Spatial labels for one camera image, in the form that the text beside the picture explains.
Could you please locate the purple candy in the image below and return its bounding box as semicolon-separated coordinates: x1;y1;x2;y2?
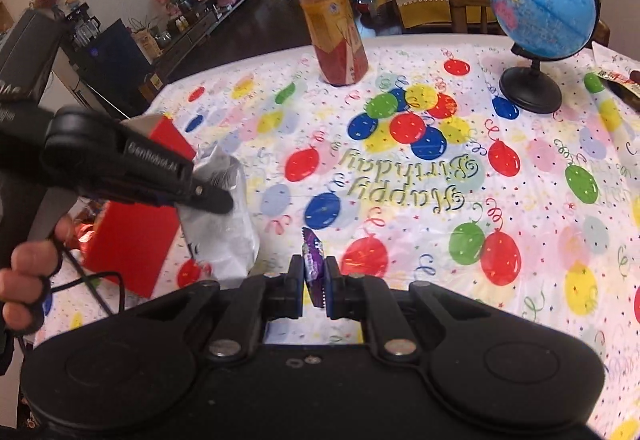
302;227;326;308

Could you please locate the brown shiny snack bag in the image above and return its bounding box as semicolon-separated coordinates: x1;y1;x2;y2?
70;221;96;255

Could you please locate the white snack packet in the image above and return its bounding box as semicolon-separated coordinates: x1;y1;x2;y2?
178;145;259;289

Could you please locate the person's left hand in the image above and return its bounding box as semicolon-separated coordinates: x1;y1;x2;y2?
0;239;58;330

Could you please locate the red cardboard box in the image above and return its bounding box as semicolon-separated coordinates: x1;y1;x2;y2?
74;113;198;299

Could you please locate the balloon print tablecloth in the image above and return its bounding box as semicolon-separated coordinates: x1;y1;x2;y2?
21;35;639;439

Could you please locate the tv cabinet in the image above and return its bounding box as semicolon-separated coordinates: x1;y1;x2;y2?
144;0;247;89

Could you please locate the orange juice bottle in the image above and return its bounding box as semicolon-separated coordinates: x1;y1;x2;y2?
299;0;369;87

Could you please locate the wooden chair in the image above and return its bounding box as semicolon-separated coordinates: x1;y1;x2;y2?
448;0;491;34

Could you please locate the green red snack wrapper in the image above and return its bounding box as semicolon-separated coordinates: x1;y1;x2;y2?
596;69;640;112

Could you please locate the blue desk globe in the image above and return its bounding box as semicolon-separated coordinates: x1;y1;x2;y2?
489;0;601;114

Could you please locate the black cable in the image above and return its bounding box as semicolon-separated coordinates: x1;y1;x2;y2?
44;239;126;321

